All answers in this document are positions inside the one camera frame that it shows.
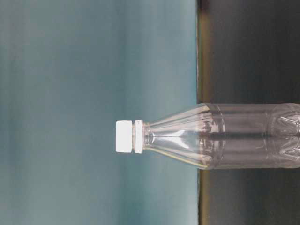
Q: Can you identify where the white bottle cap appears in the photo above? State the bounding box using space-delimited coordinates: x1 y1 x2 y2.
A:
116 120 133 153

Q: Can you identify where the clear plastic bottle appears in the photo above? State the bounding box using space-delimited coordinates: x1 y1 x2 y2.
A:
132 103 300 170

